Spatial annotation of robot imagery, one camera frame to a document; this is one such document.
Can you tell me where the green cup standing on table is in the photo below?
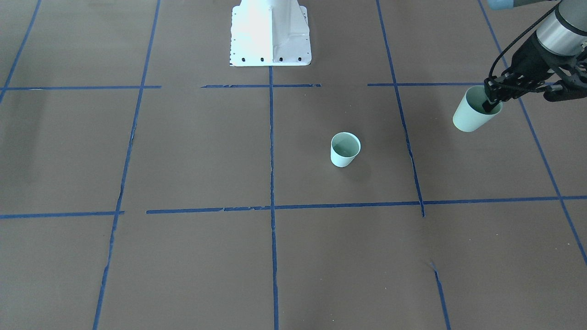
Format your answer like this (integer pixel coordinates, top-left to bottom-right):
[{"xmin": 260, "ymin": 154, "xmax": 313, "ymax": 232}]
[{"xmin": 330, "ymin": 132, "xmax": 361, "ymax": 168}]

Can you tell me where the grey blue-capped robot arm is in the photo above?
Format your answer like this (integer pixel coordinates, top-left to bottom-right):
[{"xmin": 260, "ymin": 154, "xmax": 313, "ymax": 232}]
[{"xmin": 481, "ymin": 0, "xmax": 587, "ymax": 114}]

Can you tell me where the green cup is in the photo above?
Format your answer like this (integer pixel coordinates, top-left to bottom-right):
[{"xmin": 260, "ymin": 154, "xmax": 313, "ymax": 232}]
[
  {"xmin": 330, "ymin": 132, "xmax": 361, "ymax": 168},
  {"xmin": 453, "ymin": 85, "xmax": 503, "ymax": 133}
]

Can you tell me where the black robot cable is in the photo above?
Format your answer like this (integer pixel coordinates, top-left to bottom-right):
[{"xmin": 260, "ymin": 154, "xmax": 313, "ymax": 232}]
[{"xmin": 489, "ymin": 0, "xmax": 562, "ymax": 78}]

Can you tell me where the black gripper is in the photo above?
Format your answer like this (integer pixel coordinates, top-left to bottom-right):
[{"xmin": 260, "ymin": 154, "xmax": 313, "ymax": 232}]
[{"xmin": 482, "ymin": 35, "xmax": 562, "ymax": 114}]

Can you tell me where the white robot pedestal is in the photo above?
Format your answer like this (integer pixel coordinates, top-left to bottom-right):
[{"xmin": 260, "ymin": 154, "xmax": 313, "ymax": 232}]
[{"xmin": 229, "ymin": 0, "xmax": 312, "ymax": 67}]

